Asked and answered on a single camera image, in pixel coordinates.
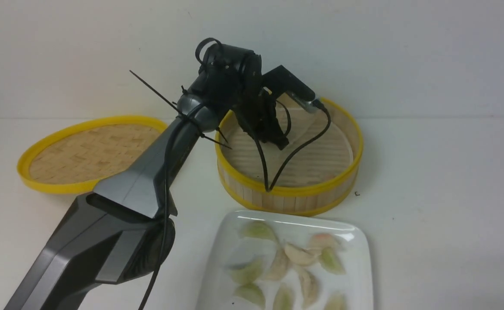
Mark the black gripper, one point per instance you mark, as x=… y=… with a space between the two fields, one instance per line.
x=258 y=114

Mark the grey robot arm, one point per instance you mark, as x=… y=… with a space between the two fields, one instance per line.
x=122 y=229

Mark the white rectangular plate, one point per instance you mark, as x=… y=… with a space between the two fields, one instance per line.
x=230 y=251

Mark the yellow-rimmed bamboo steamer basket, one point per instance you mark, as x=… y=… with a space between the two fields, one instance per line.
x=303 y=201

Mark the green dumpling top left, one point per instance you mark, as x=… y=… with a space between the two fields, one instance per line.
x=258 y=229

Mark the green dumpling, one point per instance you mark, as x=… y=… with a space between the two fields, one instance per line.
x=285 y=297
x=251 y=293
x=336 y=301
x=247 y=273
x=331 y=262
x=258 y=229

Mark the pink dumpling top right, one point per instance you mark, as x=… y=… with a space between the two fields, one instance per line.
x=324 y=240

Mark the beige dumpling centre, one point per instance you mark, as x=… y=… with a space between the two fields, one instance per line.
x=300 y=256

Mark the beige dumpling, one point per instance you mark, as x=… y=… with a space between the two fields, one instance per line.
x=309 y=286
x=300 y=256
x=278 y=268

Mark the beige dumpling middle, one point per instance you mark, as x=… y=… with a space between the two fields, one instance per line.
x=278 y=268

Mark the beige dumpling lower right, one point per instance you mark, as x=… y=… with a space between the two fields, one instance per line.
x=309 y=286

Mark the green dumpling lower left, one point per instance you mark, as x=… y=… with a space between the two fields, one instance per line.
x=251 y=293

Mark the green dumpling bottom centre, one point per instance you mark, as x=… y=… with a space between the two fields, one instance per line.
x=285 y=297

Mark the green dumpling bottom right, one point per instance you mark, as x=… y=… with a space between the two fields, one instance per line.
x=336 y=301

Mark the yellow-rimmed bamboo steamer lid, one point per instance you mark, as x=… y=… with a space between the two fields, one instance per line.
x=74 y=159

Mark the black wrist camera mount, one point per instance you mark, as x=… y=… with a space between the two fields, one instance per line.
x=288 y=86

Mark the black cable tie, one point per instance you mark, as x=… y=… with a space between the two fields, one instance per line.
x=166 y=101

